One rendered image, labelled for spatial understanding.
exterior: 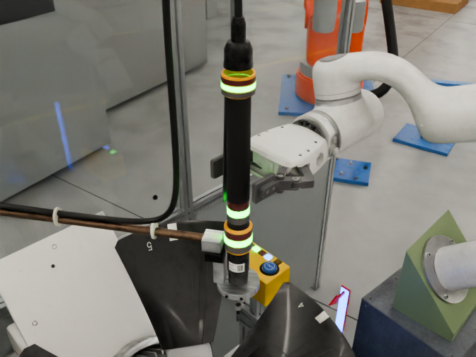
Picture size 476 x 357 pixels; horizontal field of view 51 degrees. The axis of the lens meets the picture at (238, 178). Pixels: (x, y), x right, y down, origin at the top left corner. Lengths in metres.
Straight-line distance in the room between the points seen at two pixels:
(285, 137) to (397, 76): 0.19
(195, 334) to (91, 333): 0.27
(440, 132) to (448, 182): 3.18
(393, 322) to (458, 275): 0.24
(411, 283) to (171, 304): 0.74
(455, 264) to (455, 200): 2.38
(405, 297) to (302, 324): 0.47
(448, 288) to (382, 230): 1.89
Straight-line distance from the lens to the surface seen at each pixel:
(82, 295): 1.13
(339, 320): 1.28
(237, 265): 0.78
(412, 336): 1.51
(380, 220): 3.43
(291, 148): 0.73
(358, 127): 0.83
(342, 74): 0.80
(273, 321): 1.11
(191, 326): 0.95
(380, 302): 1.56
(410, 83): 0.79
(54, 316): 1.11
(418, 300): 1.49
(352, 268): 3.03
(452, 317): 1.51
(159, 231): 0.79
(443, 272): 1.45
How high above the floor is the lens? 2.04
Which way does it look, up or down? 33 degrees down
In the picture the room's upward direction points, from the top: straight up
